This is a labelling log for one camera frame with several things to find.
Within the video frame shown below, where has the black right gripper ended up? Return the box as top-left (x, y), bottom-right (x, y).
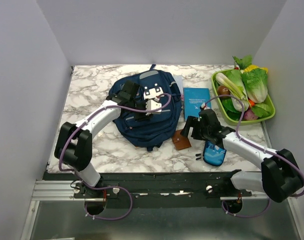
top-left (180, 115), bottom-right (210, 142)

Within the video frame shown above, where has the brown leather wallet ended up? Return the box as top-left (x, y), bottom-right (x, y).
top-left (172, 129), bottom-right (191, 151)

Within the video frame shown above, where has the navy blue student backpack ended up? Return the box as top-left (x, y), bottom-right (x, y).
top-left (108, 65), bottom-right (181, 152)

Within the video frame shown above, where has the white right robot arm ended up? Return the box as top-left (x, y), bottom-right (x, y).
top-left (181, 108), bottom-right (304, 203)

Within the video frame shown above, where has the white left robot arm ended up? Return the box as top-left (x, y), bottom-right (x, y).
top-left (54, 80), bottom-right (140, 198)

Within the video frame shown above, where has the black binder clip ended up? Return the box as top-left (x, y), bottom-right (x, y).
top-left (195, 153), bottom-right (203, 161)

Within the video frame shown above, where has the teal blue hardcover book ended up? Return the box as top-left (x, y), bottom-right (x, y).
top-left (183, 87), bottom-right (210, 121)

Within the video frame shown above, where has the blue pencil case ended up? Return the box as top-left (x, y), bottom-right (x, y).
top-left (202, 141), bottom-right (226, 167)

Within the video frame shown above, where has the green plastic vegetable tray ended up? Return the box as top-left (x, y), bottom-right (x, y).
top-left (211, 69), bottom-right (276, 126)

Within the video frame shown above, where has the white book with pink roses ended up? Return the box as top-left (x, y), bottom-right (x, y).
top-left (173, 75), bottom-right (184, 102)

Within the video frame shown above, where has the brown round fruit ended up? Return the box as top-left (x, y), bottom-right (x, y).
top-left (217, 85), bottom-right (230, 99)

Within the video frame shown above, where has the purple onion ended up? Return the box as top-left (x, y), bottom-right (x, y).
top-left (243, 108), bottom-right (258, 121)

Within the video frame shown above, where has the white green bok choy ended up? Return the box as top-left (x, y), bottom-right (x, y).
top-left (215, 69), bottom-right (249, 111)

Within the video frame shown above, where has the green lettuce head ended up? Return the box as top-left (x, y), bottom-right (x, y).
top-left (241, 68), bottom-right (268, 103)

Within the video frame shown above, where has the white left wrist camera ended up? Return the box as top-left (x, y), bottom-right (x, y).
top-left (146, 99), bottom-right (162, 116)

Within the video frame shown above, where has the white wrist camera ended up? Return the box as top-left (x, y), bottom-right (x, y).
top-left (200, 103), bottom-right (211, 111)
top-left (146, 99), bottom-right (162, 116)

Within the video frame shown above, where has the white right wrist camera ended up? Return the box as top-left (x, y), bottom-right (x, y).
top-left (200, 103), bottom-right (211, 111)

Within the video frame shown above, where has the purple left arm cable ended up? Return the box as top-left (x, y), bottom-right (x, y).
top-left (58, 93), bottom-right (172, 222)

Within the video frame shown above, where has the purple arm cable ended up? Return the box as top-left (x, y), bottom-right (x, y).
top-left (58, 93), bottom-right (172, 222)
top-left (200, 94), bottom-right (304, 218)

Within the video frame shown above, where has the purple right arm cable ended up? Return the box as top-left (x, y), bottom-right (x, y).
top-left (200, 94), bottom-right (304, 218)

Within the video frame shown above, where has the black mounting rail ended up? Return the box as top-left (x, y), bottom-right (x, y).
top-left (43, 171), bottom-right (252, 209)

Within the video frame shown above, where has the aluminium frame rail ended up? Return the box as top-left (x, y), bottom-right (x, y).
top-left (20, 179), bottom-right (85, 240)

